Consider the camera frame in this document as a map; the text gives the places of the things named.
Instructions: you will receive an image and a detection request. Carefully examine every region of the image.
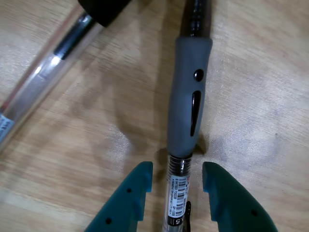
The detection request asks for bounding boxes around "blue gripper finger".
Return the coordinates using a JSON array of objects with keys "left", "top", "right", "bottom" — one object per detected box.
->
[
  {"left": 84, "top": 160, "right": 154, "bottom": 232},
  {"left": 201, "top": 161, "right": 279, "bottom": 232}
]

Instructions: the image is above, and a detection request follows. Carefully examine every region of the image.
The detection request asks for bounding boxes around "clear pen with black cap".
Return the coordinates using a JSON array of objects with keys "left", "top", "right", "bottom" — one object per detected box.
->
[{"left": 0, "top": 0, "right": 133, "bottom": 154}]

